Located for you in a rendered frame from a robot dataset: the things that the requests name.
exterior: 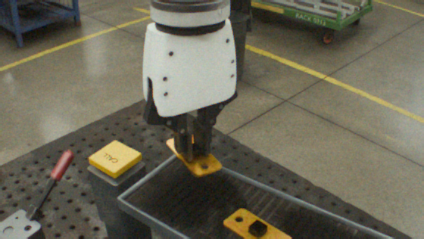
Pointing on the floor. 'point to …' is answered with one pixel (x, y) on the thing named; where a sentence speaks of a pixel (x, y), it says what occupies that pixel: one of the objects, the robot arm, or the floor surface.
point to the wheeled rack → (342, 18)
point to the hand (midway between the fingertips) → (192, 138)
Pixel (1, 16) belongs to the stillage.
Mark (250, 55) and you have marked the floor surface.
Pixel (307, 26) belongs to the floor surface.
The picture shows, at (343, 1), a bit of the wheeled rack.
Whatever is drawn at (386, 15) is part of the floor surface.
